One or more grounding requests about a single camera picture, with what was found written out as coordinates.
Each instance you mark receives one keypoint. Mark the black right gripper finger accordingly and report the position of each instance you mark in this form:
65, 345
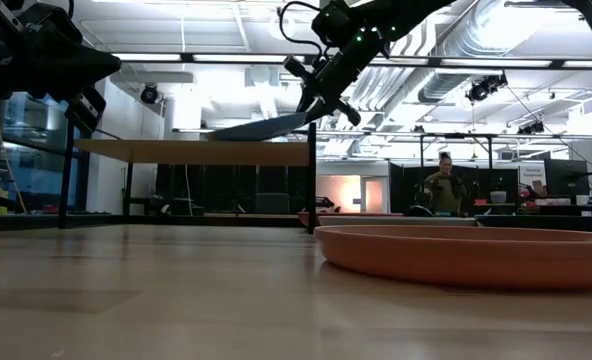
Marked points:
321, 112
307, 102

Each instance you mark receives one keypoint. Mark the blue plate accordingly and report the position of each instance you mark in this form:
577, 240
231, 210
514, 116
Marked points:
256, 130

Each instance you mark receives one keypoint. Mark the orange plate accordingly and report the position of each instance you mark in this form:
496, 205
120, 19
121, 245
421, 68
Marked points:
466, 255

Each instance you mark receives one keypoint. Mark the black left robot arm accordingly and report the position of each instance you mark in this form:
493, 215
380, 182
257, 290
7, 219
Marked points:
36, 55

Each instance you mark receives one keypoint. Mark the wooden shelf with black legs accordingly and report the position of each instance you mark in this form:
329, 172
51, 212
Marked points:
201, 152

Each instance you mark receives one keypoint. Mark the black ceiling spot lamp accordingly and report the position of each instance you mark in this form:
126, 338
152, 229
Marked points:
149, 94

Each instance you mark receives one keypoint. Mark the dark chair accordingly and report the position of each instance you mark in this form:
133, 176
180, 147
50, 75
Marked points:
272, 202

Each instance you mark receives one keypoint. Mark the yellow object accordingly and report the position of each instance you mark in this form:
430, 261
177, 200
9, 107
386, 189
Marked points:
1, 192

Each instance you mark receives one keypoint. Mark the black track light cluster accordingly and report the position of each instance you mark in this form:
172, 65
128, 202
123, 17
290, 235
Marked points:
485, 87

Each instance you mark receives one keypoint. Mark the person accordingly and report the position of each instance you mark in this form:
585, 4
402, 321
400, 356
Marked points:
445, 192

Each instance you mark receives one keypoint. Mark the small black track lights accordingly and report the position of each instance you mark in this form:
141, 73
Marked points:
531, 128

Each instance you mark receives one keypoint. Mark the white bowl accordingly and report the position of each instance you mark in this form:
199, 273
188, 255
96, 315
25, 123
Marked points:
498, 197

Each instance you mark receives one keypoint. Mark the white printed sign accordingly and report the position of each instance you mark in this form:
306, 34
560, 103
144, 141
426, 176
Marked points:
532, 175

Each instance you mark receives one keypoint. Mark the dark computer monitor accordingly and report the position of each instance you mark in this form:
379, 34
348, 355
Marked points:
567, 177

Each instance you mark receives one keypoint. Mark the black overhead frame bar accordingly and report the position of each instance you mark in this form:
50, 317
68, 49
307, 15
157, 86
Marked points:
426, 62

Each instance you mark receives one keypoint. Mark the silver ventilation duct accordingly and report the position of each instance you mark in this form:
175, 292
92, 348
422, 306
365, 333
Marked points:
456, 75

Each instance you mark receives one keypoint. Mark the black metal frame stand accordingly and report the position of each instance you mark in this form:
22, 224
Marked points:
456, 135

